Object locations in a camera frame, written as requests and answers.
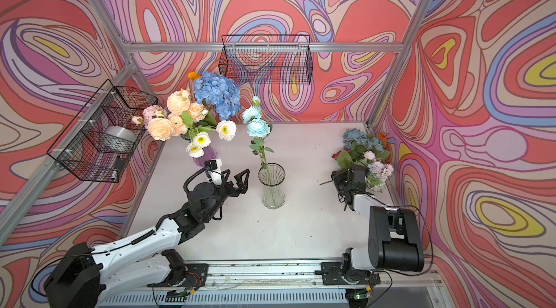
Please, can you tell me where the blue purple glass vase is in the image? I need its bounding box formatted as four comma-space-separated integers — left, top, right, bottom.
192, 145, 217, 167

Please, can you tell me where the black wire basket left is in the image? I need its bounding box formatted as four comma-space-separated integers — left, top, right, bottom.
47, 81, 158, 183

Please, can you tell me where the white yellow-centred poppy stem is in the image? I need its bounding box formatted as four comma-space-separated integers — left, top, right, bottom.
182, 121, 237, 158

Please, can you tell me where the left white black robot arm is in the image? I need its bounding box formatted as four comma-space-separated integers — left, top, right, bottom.
43, 167, 250, 307

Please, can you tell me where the lilac white mixed bouquet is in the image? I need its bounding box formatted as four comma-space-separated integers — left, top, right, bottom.
363, 151, 394, 191

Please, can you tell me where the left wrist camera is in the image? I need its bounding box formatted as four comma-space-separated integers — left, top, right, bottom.
204, 158, 223, 186

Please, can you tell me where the black wire basket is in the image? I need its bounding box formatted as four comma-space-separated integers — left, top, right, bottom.
219, 33, 314, 85
47, 81, 158, 183

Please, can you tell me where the black wire basket back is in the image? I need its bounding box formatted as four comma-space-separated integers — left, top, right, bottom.
219, 33, 314, 85

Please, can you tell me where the pale blue rose stem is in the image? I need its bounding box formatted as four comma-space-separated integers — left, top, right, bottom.
241, 96, 273, 174

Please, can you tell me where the red sunflower stem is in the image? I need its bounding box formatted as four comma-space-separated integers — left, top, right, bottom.
332, 150, 343, 160

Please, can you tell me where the orange poppy flower stem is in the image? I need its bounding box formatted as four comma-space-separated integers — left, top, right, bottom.
188, 71, 201, 102

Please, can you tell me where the cream rose flower stem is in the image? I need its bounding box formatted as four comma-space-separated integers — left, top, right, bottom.
167, 89, 191, 115

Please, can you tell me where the peach rose flower stem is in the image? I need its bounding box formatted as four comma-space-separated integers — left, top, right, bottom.
145, 103, 209, 141

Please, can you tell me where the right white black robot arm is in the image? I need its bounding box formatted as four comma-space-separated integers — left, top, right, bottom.
331, 165, 425, 276

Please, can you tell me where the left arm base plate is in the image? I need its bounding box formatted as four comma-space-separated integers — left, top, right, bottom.
148, 263, 209, 290

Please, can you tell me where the orange gerbera flower stem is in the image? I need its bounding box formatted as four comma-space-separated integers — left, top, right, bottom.
376, 133, 388, 147

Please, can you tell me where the teal white bouquet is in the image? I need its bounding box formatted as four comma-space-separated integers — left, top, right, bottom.
335, 128, 391, 169

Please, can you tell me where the blue hydrangea flower stem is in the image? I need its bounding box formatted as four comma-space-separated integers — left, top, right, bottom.
193, 72, 240, 121

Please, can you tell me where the white tape roll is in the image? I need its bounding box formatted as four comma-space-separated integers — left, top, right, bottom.
102, 125, 137, 147

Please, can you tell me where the small black device in basket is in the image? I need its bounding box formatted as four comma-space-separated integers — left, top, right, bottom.
113, 156, 126, 172

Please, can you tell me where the clear ribbed glass vase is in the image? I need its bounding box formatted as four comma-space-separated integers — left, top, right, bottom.
258, 163, 286, 209

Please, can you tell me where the pink rose flower stem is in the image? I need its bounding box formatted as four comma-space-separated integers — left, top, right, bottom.
131, 105, 167, 126

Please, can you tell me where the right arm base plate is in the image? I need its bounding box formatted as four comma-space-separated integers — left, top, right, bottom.
314, 261, 382, 287

